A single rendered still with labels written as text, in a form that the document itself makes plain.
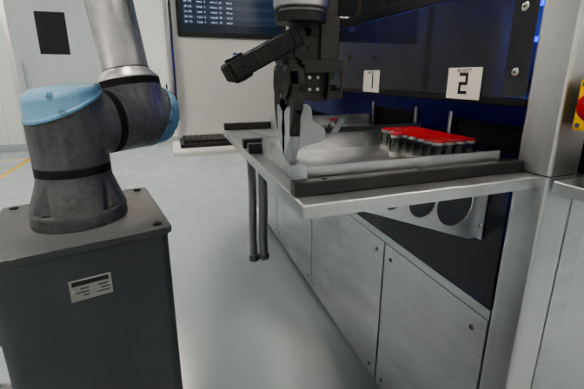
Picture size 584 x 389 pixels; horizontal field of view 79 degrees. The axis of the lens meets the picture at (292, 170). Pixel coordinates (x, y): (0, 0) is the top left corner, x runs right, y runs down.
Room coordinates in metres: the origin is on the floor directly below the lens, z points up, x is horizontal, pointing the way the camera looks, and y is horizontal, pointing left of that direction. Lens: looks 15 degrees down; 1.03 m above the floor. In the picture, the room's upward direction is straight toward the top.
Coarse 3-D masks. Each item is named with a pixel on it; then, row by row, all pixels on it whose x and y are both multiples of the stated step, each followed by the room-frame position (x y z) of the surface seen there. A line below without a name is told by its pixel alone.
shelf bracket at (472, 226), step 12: (480, 204) 0.63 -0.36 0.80; (384, 216) 0.56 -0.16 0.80; (396, 216) 0.57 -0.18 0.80; (408, 216) 0.57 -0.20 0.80; (432, 216) 0.59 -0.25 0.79; (468, 216) 0.62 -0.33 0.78; (480, 216) 0.62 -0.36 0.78; (432, 228) 0.59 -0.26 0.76; (444, 228) 0.60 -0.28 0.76; (456, 228) 0.61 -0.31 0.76; (468, 228) 0.62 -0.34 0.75; (480, 228) 0.62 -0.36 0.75
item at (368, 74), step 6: (366, 72) 1.05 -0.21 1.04; (372, 72) 1.02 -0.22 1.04; (378, 72) 0.99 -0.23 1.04; (366, 78) 1.05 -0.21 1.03; (378, 78) 0.99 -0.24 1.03; (366, 84) 1.05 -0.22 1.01; (378, 84) 0.99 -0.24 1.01; (366, 90) 1.05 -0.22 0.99; (372, 90) 1.02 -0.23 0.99; (378, 90) 0.99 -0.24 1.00
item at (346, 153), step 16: (272, 144) 0.63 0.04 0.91; (320, 144) 0.74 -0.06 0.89; (336, 144) 0.76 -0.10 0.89; (352, 144) 0.77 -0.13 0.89; (368, 144) 0.78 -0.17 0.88; (272, 160) 0.63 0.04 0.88; (304, 160) 0.64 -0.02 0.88; (320, 160) 0.64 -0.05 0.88; (336, 160) 0.64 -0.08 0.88; (352, 160) 0.64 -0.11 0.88; (368, 160) 0.64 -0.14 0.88; (384, 160) 0.50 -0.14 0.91; (400, 160) 0.51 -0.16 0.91; (416, 160) 0.52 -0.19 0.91; (432, 160) 0.53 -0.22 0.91; (448, 160) 0.54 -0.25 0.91; (464, 160) 0.55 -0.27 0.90; (480, 160) 0.56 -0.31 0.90; (496, 160) 0.57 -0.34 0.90; (304, 176) 0.47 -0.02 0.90; (320, 176) 0.47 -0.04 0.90
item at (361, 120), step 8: (272, 120) 1.05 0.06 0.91; (320, 120) 1.11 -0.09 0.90; (336, 120) 1.13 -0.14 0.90; (352, 120) 1.15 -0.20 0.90; (360, 120) 1.16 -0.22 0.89; (368, 120) 1.17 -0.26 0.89; (272, 128) 1.05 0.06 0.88; (328, 128) 0.84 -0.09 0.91; (344, 128) 0.86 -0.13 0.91; (352, 128) 0.86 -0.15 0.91; (360, 128) 0.87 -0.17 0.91; (368, 128) 0.88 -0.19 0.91; (376, 128) 0.89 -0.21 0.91
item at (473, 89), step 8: (448, 72) 0.74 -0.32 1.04; (456, 72) 0.72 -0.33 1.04; (464, 72) 0.70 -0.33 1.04; (472, 72) 0.69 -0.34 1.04; (480, 72) 0.67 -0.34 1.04; (448, 80) 0.74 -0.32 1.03; (456, 80) 0.72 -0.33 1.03; (464, 80) 0.70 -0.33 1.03; (472, 80) 0.68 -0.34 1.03; (480, 80) 0.67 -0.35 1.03; (448, 88) 0.74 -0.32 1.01; (456, 88) 0.72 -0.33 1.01; (464, 88) 0.70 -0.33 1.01; (472, 88) 0.68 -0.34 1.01; (480, 88) 0.66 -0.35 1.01; (448, 96) 0.74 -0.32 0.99; (456, 96) 0.72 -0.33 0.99; (464, 96) 0.70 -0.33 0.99; (472, 96) 0.68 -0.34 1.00
